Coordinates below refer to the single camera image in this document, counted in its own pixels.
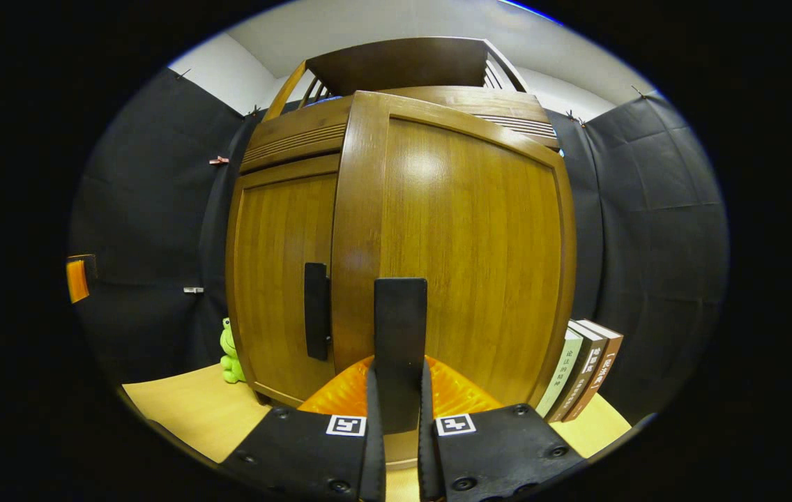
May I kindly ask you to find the wooden cabinet door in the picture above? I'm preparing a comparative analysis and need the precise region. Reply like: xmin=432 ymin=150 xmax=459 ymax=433
xmin=229 ymin=155 xmax=341 ymax=409
xmin=330 ymin=91 xmax=577 ymax=469

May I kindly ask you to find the black backdrop cloth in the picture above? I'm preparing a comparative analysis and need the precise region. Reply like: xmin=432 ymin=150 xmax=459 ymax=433
xmin=68 ymin=66 xmax=730 ymax=423

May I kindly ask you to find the dark brown book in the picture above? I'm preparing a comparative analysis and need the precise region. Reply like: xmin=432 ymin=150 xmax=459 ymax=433
xmin=547 ymin=321 xmax=609 ymax=423

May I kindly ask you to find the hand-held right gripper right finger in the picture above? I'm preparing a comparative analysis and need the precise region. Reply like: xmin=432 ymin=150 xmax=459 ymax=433
xmin=417 ymin=356 xmax=588 ymax=502

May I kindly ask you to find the wooden drawer with black knob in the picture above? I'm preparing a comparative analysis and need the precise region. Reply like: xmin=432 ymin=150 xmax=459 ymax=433
xmin=239 ymin=86 xmax=561 ymax=175

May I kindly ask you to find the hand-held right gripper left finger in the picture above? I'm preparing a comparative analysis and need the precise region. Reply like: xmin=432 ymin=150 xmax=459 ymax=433
xmin=220 ymin=356 xmax=387 ymax=502

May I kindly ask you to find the reddish brown book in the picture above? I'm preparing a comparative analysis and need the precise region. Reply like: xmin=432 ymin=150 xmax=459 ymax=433
xmin=563 ymin=319 xmax=624 ymax=423

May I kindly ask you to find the pale green book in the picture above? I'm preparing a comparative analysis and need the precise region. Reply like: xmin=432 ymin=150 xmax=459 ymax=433
xmin=535 ymin=328 xmax=584 ymax=418

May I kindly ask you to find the wooden double-door shoe cabinet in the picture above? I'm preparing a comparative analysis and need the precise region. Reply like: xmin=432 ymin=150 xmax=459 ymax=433
xmin=225 ymin=36 xmax=564 ymax=412

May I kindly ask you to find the green frog plush toy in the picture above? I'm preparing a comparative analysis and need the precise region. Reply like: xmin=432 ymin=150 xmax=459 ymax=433
xmin=219 ymin=317 xmax=248 ymax=385

